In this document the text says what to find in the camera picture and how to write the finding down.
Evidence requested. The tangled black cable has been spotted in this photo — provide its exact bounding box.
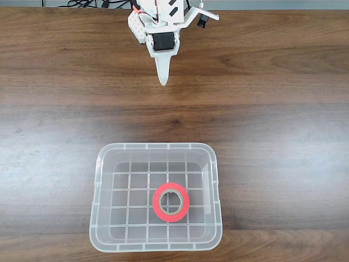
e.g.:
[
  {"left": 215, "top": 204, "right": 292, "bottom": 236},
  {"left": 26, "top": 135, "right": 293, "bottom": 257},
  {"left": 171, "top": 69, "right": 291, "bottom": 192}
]
[{"left": 56, "top": 0, "right": 99, "bottom": 8}]

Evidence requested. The camera module on white bracket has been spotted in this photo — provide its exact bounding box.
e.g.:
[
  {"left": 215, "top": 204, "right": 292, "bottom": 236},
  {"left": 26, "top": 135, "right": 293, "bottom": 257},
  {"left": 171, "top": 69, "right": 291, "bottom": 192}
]
[{"left": 179, "top": 5, "right": 220, "bottom": 29}]

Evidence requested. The black cable with plug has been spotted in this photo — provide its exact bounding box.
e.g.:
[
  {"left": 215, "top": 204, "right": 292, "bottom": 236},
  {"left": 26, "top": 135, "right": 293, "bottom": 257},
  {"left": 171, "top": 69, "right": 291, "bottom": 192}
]
[{"left": 100, "top": 0, "right": 132, "bottom": 9}]

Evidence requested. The clear plastic box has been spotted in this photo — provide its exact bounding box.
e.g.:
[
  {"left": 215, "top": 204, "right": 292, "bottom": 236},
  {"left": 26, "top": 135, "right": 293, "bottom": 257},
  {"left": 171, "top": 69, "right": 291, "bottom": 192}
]
[{"left": 88, "top": 141, "right": 224, "bottom": 253}]

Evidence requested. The red tape roll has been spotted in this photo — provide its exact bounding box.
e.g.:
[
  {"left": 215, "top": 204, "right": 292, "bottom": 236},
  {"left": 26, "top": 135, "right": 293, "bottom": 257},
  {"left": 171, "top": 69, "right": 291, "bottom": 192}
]
[{"left": 152, "top": 182, "right": 191, "bottom": 223}]

